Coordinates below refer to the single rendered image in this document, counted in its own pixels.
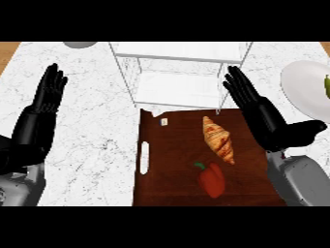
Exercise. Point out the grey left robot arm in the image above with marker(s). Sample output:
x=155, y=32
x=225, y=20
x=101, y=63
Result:
x=13, y=189

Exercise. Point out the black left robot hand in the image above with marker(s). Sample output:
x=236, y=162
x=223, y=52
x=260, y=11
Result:
x=35, y=129

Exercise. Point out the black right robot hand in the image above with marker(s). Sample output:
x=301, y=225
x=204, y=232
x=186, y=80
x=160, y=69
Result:
x=267, y=122

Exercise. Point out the grey round bowl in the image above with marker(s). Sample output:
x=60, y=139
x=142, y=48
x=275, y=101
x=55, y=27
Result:
x=80, y=44

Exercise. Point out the red bell pepper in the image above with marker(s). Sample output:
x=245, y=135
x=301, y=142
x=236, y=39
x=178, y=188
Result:
x=213, y=180

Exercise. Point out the golden croissant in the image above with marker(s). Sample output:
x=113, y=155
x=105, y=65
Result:
x=219, y=140

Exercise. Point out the white plate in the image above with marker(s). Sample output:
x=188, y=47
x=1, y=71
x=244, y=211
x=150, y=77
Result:
x=310, y=93

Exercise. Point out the dark brown wooden tray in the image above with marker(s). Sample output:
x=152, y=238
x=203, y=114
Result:
x=206, y=161

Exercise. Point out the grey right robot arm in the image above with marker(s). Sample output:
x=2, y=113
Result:
x=303, y=180

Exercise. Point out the white tiered shelf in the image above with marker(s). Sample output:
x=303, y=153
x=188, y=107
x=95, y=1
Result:
x=182, y=77

